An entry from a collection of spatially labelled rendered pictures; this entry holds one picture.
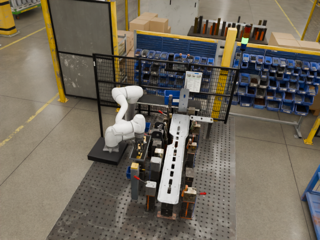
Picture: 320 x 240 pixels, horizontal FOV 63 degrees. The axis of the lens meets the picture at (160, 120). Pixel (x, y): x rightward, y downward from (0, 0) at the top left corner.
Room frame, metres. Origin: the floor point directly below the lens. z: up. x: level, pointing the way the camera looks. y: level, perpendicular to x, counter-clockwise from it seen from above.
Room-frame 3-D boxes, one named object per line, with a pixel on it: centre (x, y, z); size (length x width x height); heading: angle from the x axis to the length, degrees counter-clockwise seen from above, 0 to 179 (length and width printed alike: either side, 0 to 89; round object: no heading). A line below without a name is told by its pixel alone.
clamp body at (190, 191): (1.52, -0.30, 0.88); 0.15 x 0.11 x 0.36; 83
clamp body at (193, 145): (2.17, -0.37, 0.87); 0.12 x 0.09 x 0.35; 83
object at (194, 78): (3.13, -0.40, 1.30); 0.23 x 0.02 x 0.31; 83
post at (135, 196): (1.68, 0.20, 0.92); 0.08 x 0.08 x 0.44; 83
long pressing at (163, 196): (2.11, -0.19, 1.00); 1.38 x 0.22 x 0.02; 173
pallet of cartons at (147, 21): (7.11, 0.37, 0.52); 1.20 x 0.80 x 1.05; 166
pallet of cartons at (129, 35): (5.75, 0.73, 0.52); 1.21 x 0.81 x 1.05; 173
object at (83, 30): (4.40, 1.39, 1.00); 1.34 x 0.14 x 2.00; 79
